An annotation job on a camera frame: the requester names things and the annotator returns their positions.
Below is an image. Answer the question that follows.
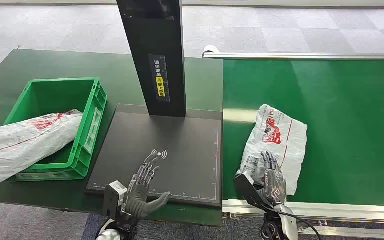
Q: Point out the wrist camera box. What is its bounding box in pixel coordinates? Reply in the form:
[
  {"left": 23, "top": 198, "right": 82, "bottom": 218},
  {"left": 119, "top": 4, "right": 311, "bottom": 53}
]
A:
[
  {"left": 103, "top": 180, "right": 129, "bottom": 218},
  {"left": 234, "top": 172, "right": 269, "bottom": 209}
]

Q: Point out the black yellow label sticker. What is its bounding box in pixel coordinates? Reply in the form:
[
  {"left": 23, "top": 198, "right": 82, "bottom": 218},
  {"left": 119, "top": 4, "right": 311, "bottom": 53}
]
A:
[{"left": 148, "top": 54, "right": 171, "bottom": 103}]

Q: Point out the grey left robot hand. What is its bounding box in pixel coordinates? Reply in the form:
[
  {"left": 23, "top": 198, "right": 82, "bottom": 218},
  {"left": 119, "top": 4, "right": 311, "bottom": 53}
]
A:
[{"left": 125, "top": 149, "right": 172, "bottom": 221}]

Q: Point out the aluminium conveyor frame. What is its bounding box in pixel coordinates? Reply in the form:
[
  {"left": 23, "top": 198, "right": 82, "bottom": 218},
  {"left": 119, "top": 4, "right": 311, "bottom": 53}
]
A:
[{"left": 202, "top": 45, "right": 384, "bottom": 240}]

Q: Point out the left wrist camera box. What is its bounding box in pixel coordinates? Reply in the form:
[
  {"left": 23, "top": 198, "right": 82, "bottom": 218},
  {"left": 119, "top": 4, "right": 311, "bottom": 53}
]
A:
[{"left": 103, "top": 180, "right": 129, "bottom": 218}]

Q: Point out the white red-print courier bag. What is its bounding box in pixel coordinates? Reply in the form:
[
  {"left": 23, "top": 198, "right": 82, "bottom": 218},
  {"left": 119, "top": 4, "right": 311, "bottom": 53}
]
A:
[{"left": 235, "top": 104, "right": 309, "bottom": 197}]

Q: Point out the long white courier bag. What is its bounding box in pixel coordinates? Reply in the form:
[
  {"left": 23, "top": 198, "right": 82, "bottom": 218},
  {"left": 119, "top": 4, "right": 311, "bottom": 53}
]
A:
[{"left": 0, "top": 109, "right": 84, "bottom": 189}]

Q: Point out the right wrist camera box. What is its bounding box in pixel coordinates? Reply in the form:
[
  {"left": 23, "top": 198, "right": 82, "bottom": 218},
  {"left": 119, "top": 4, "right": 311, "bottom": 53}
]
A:
[{"left": 234, "top": 172, "right": 269, "bottom": 209}]

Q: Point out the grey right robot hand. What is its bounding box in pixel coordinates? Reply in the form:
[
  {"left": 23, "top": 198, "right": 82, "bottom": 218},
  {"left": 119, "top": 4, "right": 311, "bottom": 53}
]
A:
[{"left": 256, "top": 150, "right": 288, "bottom": 206}]

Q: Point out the green plastic crate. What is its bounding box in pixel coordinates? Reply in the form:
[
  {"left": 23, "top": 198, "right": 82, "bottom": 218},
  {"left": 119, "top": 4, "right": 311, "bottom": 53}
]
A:
[{"left": 3, "top": 77, "right": 108, "bottom": 182}]

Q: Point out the black inbound scanner machine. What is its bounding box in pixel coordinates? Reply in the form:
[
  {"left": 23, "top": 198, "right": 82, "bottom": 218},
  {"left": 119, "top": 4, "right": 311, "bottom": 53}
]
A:
[{"left": 85, "top": 0, "right": 223, "bottom": 208}]

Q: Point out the green conveyor belt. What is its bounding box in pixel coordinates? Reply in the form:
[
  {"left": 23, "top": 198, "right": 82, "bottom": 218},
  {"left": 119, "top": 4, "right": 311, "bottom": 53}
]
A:
[{"left": 222, "top": 58, "right": 384, "bottom": 207}]

